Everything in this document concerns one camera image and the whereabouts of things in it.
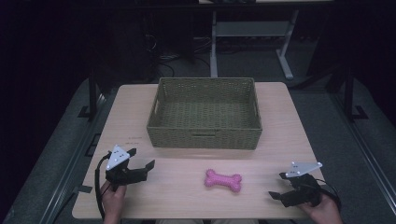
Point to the person's left hand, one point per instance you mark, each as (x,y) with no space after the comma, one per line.
(113,200)

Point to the black metal stand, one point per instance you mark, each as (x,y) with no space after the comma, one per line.
(349,93)
(92,93)

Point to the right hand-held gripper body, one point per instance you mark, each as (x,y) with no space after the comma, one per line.
(303,189)

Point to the pink bone-shaped toy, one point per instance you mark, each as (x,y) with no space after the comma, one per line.
(223,180)

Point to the person's right hand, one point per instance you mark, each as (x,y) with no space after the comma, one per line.
(325,213)

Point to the green woven basket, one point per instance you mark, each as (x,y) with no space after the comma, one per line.
(204,113)

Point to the white metal desk frame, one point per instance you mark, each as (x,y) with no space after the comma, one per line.
(249,28)

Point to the grey tape piece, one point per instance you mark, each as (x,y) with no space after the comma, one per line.
(84,188)

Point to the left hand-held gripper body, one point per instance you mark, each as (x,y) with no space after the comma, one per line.
(124,175)

